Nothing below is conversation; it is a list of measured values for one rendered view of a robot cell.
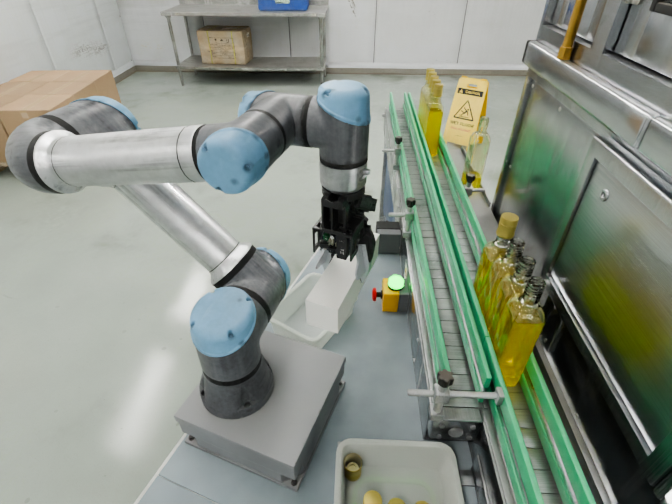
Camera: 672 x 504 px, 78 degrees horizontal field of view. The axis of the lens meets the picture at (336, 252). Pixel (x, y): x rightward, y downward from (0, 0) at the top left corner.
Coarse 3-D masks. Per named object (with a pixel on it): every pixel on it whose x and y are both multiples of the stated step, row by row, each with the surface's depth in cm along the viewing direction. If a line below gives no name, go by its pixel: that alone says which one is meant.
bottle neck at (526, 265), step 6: (522, 258) 76; (528, 258) 76; (522, 264) 74; (528, 264) 74; (534, 264) 74; (516, 270) 76; (522, 270) 75; (528, 270) 75; (516, 276) 77; (522, 276) 76; (528, 276) 75; (516, 282) 77; (522, 282) 76
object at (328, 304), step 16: (336, 272) 77; (352, 272) 77; (320, 288) 74; (336, 288) 74; (352, 288) 76; (320, 304) 71; (336, 304) 71; (352, 304) 79; (320, 320) 73; (336, 320) 71
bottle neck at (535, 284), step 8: (528, 280) 71; (536, 280) 71; (544, 280) 71; (528, 288) 71; (536, 288) 70; (544, 288) 70; (528, 296) 71; (536, 296) 71; (528, 304) 72; (536, 304) 72
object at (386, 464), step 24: (336, 456) 77; (360, 456) 81; (384, 456) 80; (408, 456) 80; (432, 456) 80; (336, 480) 73; (360, 480) 80; (384, 480) 80; (408, 480) 80; (432, 480) 80; (456, 480) 73
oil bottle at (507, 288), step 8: (504, 280) 79; (512, 280) 78; (504, 288) 79; (512, 288) 77; (520, 288) 77; (496, 296) 83; (504, 296) 78; (512, 296) 77; (496, 304) 82; (504, 304) 79; (496, 312) 82; (488, 320) 87; (496, 320) 82; (488, 328) 87; (496, 328) 83
